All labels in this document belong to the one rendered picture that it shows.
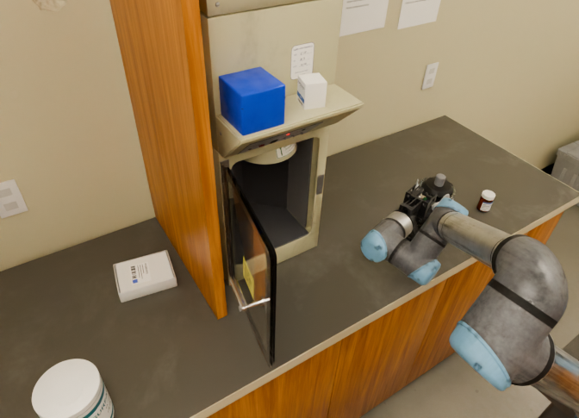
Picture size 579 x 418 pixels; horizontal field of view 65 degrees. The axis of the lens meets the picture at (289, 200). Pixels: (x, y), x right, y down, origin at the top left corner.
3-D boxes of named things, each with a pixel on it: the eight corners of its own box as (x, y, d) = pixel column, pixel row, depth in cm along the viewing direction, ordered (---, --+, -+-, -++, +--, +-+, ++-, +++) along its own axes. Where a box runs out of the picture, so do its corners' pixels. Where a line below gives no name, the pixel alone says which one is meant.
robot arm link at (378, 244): (380, 271, 117) (354, 252, 120) (402, 248, 123) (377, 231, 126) (389, 252, 111) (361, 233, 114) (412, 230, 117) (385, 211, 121)
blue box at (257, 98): (221, 115, 96) (217, 75, 91) (261, 104, 101) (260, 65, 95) (242, 137, 90) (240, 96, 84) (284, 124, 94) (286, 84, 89)
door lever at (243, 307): (251, 277, 104) (250, 270, 102) (264, 309, 97) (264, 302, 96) (228, 284, 102) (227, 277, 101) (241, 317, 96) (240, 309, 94)
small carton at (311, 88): (296, 99, 103) (297, 74, 99) (317, 96, 104) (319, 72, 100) (303, 109, 99) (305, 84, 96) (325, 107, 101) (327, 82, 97)
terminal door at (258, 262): (234, 277, 129) (227, 163, 104) (272, 369, 108) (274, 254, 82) (232, 277, 129) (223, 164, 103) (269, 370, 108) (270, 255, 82)
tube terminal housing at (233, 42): (194, 234, 149) (158, -16, 99) (277, 202, 163) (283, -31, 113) (228, 286, 133) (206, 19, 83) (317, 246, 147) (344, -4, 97)
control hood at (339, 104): (217, 153, 103) (214, 115, 96) (331, 118, 117) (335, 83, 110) (240, 180, 96) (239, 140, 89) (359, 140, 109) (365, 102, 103)
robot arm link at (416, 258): (449, 251, 108) (411, 225, 113) (421, 289, 109) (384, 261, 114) (451, 253, 115) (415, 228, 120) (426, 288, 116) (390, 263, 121)
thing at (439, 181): (429, 180, 142) (434, 163, 138) (457, 193, 138) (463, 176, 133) (414, 193, 137) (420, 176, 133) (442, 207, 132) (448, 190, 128)
